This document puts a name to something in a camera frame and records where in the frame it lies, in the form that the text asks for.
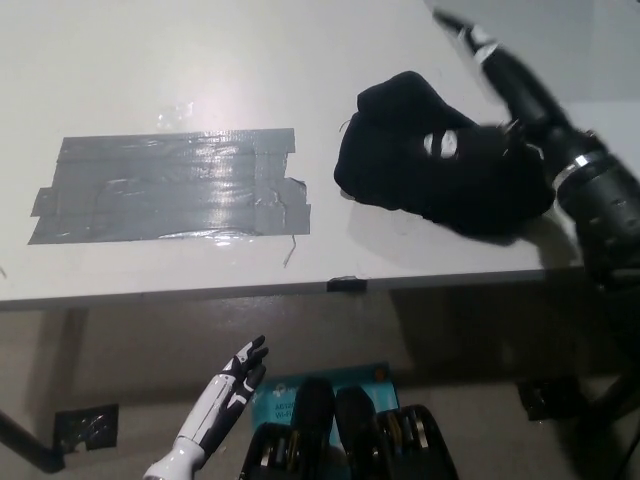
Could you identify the teal cardboard box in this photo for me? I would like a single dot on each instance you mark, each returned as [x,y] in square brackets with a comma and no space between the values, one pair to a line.
[275,405]

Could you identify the black t-shirt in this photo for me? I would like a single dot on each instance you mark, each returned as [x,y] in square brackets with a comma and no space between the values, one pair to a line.
[425,195]

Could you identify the clear tape piece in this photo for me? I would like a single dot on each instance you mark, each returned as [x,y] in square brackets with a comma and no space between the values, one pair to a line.
[175,114]

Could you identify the beige table leg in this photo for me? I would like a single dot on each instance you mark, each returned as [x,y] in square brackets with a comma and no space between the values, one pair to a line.
[75,350]

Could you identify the small black tape strip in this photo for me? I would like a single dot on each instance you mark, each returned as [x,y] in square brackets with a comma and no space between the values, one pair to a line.
[347,285]

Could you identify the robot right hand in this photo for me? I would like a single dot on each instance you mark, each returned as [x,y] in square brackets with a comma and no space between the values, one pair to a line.
[530,135]

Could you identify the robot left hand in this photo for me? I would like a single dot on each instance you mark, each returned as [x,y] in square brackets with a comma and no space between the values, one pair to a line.
[230,395]

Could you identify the black metal table foot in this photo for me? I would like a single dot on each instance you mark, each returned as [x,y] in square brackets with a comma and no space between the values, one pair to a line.
[30,447]

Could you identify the grey duct tape patch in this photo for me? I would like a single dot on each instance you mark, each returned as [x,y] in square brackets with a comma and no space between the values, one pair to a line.
[170,187]

